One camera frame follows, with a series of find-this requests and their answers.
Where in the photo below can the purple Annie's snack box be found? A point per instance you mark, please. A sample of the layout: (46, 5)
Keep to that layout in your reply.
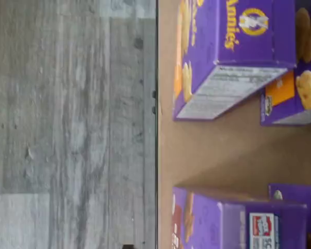
(308, 90)
(295, 194)

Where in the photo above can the light brown shelf board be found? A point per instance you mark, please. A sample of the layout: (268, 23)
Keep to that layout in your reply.
(223, 155)

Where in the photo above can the purple Annie's cracker box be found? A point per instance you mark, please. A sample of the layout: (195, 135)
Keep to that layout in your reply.
(248, 46)

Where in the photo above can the purple box lower front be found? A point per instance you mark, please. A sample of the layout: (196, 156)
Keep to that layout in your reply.
(223, 228)

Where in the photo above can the black metal shelf frame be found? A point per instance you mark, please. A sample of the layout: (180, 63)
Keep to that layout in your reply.
(156, 155)

